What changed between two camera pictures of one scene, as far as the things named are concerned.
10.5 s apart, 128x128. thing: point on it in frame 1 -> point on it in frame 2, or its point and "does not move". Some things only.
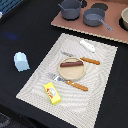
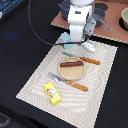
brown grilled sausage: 75,63 does not move
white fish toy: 87,46 does not move
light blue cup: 20,62 -> 65,38
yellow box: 52,93 does not move
